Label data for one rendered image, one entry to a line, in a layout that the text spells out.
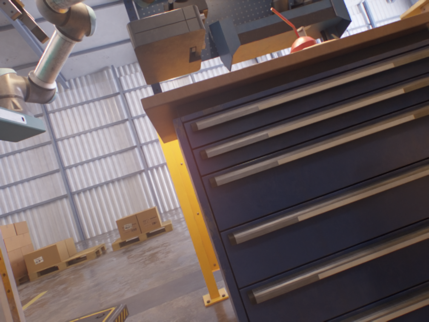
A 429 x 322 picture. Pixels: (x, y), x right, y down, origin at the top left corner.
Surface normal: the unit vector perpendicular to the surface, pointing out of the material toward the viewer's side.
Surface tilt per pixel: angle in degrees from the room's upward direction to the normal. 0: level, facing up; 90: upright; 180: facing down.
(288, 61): 90
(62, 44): 137
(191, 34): 180
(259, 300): 90
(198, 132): 90
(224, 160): 90
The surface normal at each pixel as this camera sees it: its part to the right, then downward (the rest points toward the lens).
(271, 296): 0.06, -0.09
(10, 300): 0.94, -0.33
